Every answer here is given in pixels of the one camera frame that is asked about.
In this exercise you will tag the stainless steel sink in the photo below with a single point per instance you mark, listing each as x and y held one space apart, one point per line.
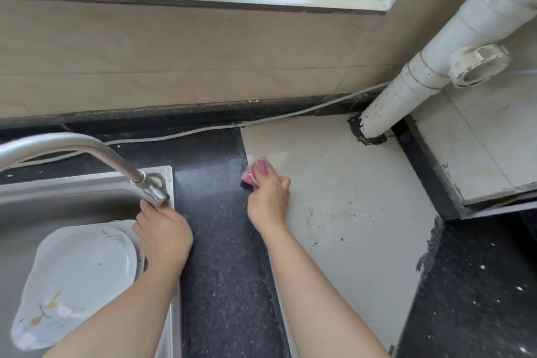
63 202

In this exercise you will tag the pink cloth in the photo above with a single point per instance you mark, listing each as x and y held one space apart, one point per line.
251 175

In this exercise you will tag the white round plate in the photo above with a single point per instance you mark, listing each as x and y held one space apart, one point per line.
79 274

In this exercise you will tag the black speckled countertop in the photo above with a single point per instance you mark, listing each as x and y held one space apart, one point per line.
218 265

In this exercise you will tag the person's left hand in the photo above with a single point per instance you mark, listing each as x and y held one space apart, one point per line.
165 238

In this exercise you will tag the steel faucet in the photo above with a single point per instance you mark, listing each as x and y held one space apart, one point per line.
63 143

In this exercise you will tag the person's right forearm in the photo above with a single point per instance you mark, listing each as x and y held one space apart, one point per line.
319 307

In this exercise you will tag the white square plate pink flower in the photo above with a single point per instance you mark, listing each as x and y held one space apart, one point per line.
140 259

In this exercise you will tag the person's left forearm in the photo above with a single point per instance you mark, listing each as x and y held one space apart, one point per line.
121 320

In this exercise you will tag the white metal shelf rack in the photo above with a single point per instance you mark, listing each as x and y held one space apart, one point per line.
499 204

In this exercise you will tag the white drain pipe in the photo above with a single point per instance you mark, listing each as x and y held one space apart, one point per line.
440 64

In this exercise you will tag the person's right hand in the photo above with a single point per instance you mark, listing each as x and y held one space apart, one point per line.
268 202

